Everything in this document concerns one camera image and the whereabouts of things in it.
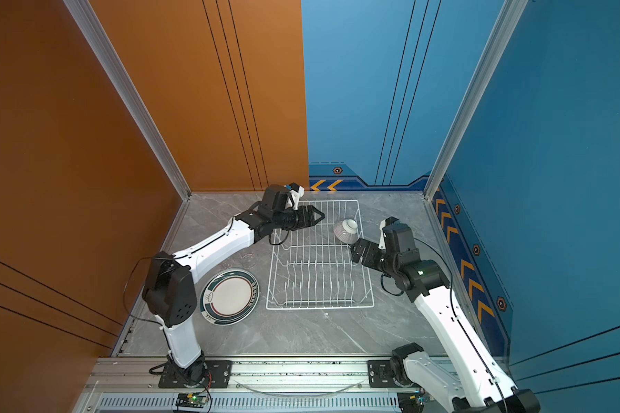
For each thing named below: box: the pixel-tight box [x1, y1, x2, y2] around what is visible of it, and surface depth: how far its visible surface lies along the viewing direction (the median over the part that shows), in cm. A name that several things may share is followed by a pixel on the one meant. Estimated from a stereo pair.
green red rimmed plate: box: [199, 268, 261, 327], surface depth 87 cm
